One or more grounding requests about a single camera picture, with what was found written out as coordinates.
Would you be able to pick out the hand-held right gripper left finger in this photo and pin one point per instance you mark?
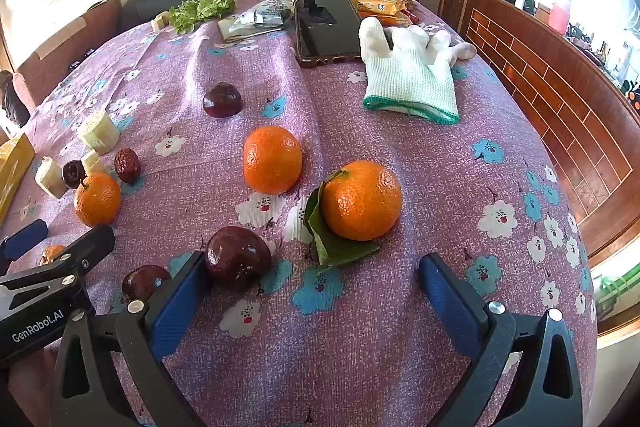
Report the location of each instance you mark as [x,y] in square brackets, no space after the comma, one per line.
[177,302]

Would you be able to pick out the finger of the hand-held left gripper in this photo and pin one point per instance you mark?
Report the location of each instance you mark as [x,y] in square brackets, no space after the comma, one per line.
[25,238]
[85,248]

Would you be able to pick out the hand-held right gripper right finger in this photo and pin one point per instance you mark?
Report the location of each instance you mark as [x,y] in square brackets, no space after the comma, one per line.
[450,302]

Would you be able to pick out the large dark red plum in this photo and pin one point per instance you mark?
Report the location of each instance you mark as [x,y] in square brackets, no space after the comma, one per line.
[237,257]

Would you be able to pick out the mandarin orange with green leaf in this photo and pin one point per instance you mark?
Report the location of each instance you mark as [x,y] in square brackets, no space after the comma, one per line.
[362,202]

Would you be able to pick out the plain mandarin orange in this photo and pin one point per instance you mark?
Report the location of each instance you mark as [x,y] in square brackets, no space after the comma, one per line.
[272,162]

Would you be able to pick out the small mandarin orange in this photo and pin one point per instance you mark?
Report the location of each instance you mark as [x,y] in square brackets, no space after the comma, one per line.
[51,252]

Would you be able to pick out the mandarin orange with short stem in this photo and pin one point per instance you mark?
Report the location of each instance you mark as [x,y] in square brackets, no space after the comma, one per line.
[97,202]

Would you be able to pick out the yellow packet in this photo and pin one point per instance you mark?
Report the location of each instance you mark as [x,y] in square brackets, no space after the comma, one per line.
[11,172]

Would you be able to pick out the dark brown date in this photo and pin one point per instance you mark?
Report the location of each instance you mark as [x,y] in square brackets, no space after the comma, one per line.
[74,173]

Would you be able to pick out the small white cut stalk piece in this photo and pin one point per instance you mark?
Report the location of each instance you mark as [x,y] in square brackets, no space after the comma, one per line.
[92,163]

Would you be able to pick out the wrinkled red date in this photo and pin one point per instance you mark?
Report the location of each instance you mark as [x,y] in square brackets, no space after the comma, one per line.
[127,166]

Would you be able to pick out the large white cut stalk piece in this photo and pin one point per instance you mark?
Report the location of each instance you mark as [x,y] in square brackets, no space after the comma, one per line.
[99,133]

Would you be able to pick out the purple floral tablecloth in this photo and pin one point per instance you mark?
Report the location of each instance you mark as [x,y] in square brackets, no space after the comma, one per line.
[325,332]

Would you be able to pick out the dark cloth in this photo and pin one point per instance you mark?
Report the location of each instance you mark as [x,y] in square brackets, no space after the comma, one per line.
[10,99]

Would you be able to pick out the green plastic object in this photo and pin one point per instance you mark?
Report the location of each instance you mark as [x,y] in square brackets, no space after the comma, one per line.
[620,289]

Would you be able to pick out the brown patterned cushion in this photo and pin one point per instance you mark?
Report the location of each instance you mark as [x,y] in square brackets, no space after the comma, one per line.
[60,57]

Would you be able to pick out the small round dark plum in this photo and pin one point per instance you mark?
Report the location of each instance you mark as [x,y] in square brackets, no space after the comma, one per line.
[222,101]

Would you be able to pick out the white knitted glove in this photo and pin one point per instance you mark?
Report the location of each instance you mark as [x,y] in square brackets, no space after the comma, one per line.
[410,77]

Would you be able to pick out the pale stalk stub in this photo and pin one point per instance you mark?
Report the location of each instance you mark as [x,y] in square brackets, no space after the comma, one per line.
[160,22]

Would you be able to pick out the brown wooden cabinet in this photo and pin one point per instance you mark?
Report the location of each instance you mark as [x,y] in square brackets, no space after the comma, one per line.
[550,82]

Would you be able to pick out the green lettuce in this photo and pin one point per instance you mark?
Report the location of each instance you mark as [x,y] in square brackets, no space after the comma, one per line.
[200,9]

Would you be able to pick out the clear plastic bag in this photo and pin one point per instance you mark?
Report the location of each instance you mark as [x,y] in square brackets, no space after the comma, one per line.
[250,26]

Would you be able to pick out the black smartphone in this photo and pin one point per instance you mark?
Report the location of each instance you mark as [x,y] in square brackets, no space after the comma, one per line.
[327,34]

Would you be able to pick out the orange snack packet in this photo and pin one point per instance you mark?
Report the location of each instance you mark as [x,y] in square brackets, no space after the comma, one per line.
[375,7]

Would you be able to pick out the pink bottle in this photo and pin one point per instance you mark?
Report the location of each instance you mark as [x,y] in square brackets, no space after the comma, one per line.
[560,14]

